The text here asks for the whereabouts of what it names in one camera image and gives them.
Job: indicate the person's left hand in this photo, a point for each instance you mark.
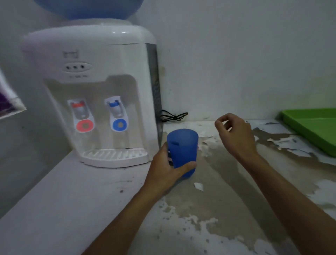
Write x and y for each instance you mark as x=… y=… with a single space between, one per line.
x=160 y=173

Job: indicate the person's right hand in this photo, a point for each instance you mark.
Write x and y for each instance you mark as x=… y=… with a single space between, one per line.
x=237 y=136

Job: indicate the person's right thumb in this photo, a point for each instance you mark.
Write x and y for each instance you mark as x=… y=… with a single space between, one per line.
x=221 y=131

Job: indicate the person's left thumb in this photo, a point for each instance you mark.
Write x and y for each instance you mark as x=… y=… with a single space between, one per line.
x=187 y=167

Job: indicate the blue plastic cup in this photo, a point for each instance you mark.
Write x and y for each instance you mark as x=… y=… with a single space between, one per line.
x=182 y=151

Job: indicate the person's right forearm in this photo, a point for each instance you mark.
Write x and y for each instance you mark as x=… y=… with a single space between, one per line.
x=291 y=205

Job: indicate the person's left forearm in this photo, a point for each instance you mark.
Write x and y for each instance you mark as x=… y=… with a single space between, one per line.
x=123 y=223

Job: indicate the white drip tray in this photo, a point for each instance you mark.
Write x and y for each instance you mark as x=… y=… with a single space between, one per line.
x=114 y=155

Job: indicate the blue cold water tap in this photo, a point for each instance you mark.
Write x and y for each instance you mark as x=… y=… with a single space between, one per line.
x=117 y=113

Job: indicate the green plastic tray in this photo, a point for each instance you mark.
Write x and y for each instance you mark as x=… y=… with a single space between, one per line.
x=313 y=126

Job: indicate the white water dispenser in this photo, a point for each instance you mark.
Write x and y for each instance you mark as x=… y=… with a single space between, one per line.
x=97 y=94

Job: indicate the red hot water tap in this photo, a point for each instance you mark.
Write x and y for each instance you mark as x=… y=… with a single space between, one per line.
x=80 y=113

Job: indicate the blue water bottle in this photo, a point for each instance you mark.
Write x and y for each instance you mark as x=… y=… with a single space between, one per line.
x=89 y=9

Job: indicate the white and purple packet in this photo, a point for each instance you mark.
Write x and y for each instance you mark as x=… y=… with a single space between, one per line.
x=9 y=101

